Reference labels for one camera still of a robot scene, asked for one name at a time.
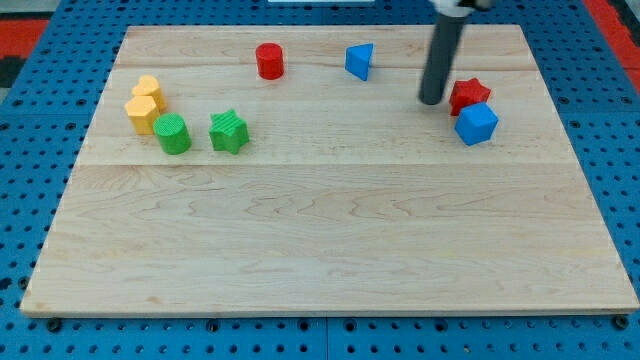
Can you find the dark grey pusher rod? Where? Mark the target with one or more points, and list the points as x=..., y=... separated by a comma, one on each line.
x=443, y=47

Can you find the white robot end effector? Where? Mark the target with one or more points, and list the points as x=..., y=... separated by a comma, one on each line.
x=461, y=8

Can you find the red star block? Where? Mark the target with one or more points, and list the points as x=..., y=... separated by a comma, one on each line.
x=466, y=93

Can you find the blue triangle block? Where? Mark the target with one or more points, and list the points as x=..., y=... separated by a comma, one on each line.
x=358, y=60

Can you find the green star block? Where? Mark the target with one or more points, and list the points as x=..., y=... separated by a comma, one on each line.
x=228, y=132

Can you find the blue cube block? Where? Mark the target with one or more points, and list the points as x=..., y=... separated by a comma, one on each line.
x=476, y=123

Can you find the red cylinder block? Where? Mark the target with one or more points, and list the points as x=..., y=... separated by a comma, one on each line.
x=270, y=61

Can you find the green cylinder block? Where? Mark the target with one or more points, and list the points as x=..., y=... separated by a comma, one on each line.
x=172, y=133

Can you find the yellow heart block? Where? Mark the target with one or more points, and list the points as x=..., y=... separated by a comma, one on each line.
x=149, y=85

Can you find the yellow hexagon block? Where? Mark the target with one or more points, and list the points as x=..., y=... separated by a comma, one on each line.
x=142, y=112

